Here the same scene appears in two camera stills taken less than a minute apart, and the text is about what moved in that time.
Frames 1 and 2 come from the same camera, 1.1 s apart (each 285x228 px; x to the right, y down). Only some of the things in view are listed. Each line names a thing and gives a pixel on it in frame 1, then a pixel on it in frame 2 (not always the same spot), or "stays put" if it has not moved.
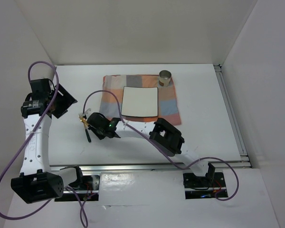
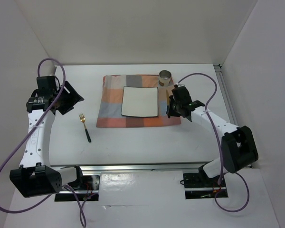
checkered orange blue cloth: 167,105 stays put
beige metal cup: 164,77 stays put
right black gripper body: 99,132 -> 175,106
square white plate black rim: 139,101 stays put
